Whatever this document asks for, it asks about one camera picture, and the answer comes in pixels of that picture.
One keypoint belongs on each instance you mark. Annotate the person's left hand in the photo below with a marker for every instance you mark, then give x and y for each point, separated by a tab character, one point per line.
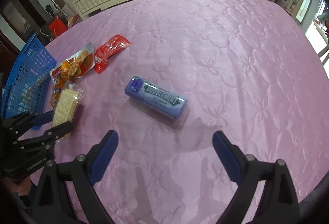
22	188

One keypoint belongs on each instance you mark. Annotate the pink quilted tablecloth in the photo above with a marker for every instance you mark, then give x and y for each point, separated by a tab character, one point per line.
244	66

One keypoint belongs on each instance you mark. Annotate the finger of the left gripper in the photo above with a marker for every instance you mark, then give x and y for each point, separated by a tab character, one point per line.
41	119
60	130

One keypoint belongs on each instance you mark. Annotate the blue plastic basket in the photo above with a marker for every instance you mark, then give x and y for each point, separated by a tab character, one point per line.
27	85

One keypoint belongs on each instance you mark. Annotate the red silver snack pack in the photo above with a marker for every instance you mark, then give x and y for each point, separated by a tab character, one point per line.
84	61

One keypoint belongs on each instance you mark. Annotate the red bag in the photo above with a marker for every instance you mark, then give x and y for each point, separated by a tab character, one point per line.
57	27

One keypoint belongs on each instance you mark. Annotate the cracker pack clear wrapper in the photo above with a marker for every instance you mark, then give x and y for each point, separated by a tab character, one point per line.
66	107

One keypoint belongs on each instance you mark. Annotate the blue Doublemint gum box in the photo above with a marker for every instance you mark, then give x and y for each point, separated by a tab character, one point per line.
156	97

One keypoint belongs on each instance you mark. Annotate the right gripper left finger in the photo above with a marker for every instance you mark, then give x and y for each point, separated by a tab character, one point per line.
100	156

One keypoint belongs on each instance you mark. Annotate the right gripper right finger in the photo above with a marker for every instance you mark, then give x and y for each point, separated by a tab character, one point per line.
230	156

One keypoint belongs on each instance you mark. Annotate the black bag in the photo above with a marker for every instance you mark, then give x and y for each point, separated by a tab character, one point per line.
45	35

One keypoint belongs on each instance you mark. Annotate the small red snack pouch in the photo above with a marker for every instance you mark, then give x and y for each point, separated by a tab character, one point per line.
115	45

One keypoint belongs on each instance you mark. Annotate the orange snack bag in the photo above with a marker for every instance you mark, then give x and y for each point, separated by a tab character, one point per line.
60	75

